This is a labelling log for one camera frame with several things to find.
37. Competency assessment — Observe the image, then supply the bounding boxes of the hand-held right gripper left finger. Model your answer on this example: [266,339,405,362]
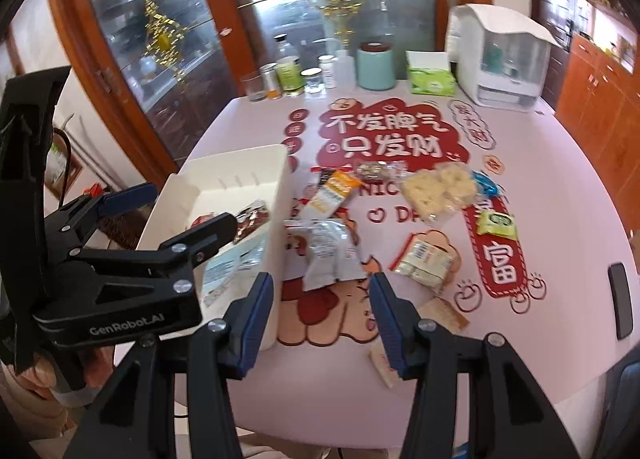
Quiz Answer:
[62,271,275,459]

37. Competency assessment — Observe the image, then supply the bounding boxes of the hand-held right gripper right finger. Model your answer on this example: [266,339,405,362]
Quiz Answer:
[367,271,585,459]

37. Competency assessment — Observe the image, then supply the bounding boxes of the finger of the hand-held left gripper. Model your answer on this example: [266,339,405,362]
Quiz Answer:
[74,212,238,296]
[44,182,159,271]

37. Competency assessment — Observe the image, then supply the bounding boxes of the small pale snack packet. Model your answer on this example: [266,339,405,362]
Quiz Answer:
[369,341,401,387]

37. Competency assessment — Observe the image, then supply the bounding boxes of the clear packet with pale label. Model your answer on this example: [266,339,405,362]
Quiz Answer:
[200,239,268,307]

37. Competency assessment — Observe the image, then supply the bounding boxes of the dark red snack packet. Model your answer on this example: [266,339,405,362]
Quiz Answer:
[232,202,273,245]

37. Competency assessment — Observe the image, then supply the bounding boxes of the brown cracker packet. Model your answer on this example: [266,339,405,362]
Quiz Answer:
[417,296,471,332]

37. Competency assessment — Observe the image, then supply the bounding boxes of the white plastic storage box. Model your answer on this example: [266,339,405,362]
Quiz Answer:
[136,143,290,352]

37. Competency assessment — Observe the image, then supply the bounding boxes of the clear white biscuit packet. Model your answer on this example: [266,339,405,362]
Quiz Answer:
[390,233,458,290]

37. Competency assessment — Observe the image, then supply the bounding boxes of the silver snack packet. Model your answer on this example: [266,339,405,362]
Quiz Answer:
[282,218,362,294]

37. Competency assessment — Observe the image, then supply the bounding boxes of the orange and white snack packet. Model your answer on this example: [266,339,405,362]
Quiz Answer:
[299,170,366,220]

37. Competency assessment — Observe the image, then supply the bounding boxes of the clear rice cracker bag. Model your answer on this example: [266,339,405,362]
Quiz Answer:
[400,162,476,226]

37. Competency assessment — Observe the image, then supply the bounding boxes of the green and yellow snack packet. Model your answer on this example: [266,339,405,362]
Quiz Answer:
[475,209,518,240]

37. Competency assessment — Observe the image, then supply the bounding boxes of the blue snack packet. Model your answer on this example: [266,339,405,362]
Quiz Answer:
[472,170,501,200]

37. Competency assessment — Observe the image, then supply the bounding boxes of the clear glass cup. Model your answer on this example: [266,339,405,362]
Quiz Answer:
[241,73,268,102]

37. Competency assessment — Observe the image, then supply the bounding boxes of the metal can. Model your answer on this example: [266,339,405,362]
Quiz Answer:
[259,63,279,99]

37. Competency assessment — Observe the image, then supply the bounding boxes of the small glass jar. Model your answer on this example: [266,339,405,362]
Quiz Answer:
[301,68,323,96]

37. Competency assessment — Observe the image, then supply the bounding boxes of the wooden framed glass door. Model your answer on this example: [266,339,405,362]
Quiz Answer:
[45,0,241,175]

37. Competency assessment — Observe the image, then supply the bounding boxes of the large glass bottle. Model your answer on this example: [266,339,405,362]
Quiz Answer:
[274,34,300,65]

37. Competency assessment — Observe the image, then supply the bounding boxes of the white plastic bottle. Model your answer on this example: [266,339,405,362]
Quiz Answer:
[335,50,357,89]

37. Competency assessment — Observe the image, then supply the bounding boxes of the pink printed table mat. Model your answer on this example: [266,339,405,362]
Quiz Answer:
[114,82,640,445]

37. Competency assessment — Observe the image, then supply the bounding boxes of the mint green canister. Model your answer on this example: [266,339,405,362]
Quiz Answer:
[356,42,396,90]

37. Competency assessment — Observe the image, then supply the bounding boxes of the black phone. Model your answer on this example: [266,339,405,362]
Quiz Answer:
[608,262,635,340]

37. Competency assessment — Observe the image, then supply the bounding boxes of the green tissue box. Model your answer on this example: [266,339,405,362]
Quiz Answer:
[406,50,457,95]

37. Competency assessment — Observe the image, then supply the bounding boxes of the white countertop appliance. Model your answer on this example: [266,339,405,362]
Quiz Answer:
[445,3,563,112]

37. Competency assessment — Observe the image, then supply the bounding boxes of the wooden cabinet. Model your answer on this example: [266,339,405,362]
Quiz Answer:
[555,34,640,235]

